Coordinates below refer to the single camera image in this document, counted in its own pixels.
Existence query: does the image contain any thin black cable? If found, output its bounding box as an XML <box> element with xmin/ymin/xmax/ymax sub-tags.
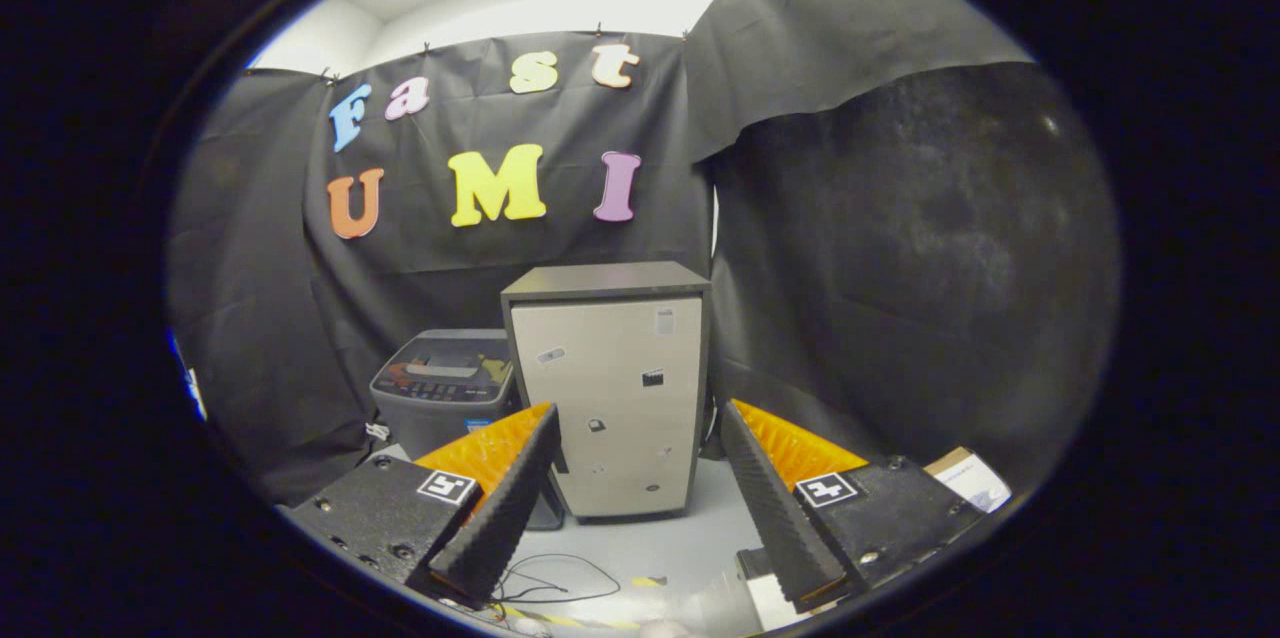
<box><xmin>490</xmin><ymin>553</ymin><xmax>622</xmax><ymax>619</ymax></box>

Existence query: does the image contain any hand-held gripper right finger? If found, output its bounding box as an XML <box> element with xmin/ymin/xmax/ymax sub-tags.
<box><xmin>720</xmin><ymin>398</ymin><xmax>986</xmax><ymax>609</ymax></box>

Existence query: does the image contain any beige cabinet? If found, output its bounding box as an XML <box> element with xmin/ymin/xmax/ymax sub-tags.
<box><xmin>500</xmin><ymin>261</ymin><xmax>713</xmax><ymax>521</ymax></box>

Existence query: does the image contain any grey washing machine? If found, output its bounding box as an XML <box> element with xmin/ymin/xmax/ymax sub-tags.
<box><xmin>370</xmin><ymin>328</ymin><xmax>519</xmax><ymax>464</ymax></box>

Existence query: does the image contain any small cardboard box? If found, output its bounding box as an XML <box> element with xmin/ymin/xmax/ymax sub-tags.
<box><xmin>922</xmin><ymin>446</ymin><xmax>1013</xmax><ymax>514</ymax></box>

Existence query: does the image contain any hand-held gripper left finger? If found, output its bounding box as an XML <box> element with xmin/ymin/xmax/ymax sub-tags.
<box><xmin>285</xmin><ymin>402</ymin><xmax>561</xmax><ymax>609</ymax></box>

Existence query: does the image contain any dark grey partition panel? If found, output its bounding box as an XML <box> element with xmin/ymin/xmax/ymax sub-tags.
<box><xmin>705</xmin><ymin>63</ymin><xmax>1121</xmax><ymax>489</ymax></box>

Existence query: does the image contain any yellow black floor tape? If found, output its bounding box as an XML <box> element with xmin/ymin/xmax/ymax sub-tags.
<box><xmin>498</xmin><ymin>603</ymin><xmax>641</xmax><ymax>632</ymax></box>

